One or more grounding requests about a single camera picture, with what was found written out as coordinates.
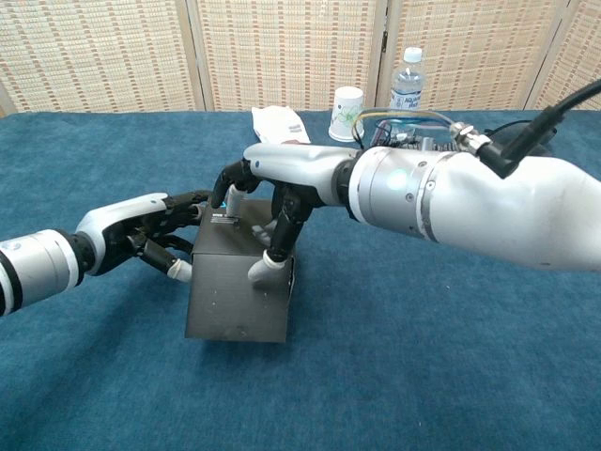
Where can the clear water bottle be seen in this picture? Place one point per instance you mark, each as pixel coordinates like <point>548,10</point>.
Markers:
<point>407,84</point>

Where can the woven bamboo folding screen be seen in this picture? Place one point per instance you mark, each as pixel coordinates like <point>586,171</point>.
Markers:
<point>282,47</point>

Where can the white paper cup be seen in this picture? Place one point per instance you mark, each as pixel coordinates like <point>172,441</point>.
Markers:
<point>346,115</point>

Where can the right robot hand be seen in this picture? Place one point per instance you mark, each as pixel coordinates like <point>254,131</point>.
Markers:
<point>291,164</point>

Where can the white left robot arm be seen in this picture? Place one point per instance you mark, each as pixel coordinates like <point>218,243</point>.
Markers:
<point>33,270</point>

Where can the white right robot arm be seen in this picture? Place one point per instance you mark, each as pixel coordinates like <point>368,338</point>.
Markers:
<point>469,202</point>

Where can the white plastic packet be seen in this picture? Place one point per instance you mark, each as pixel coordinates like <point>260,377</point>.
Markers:
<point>277,124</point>

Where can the black paper box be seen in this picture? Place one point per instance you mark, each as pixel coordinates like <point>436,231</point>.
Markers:
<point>235,296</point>

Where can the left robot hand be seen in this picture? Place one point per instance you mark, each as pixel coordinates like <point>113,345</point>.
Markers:
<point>122,223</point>

